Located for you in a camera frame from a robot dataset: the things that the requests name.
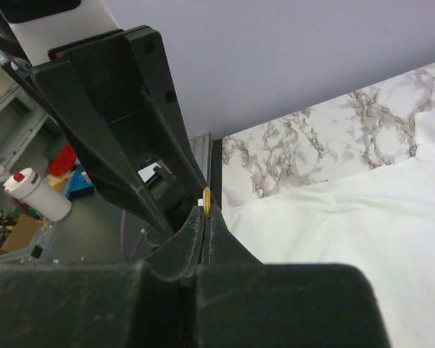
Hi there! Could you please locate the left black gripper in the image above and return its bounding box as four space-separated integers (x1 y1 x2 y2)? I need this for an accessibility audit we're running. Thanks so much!
31 25 207 238

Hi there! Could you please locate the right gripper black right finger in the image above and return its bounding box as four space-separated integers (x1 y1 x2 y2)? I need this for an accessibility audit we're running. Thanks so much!
194 205 390 347

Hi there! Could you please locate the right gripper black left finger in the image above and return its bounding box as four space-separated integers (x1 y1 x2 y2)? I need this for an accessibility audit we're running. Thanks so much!
0 207 205 347

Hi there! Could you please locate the white t-shirt with flower print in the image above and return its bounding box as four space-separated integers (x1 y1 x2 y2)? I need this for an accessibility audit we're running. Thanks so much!
224 111 435 347

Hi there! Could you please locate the red plastic bin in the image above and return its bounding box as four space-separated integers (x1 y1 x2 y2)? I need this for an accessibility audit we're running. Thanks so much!
48 143 76 177

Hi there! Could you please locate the white bottle red cap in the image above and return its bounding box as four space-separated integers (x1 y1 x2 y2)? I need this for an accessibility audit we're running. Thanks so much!
3 167 72 222

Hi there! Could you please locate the cardboard box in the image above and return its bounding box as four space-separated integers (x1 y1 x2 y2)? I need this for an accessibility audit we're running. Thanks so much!
0 215 42 254

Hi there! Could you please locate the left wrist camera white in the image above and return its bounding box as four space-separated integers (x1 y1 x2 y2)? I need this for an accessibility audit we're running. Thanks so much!
0 1 120 66

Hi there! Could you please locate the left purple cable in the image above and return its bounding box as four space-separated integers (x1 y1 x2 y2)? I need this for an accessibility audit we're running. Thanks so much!
120 210 148 261

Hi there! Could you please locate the aluminium rail frame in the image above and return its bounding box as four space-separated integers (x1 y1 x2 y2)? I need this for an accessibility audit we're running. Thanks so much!
189 133 223 208

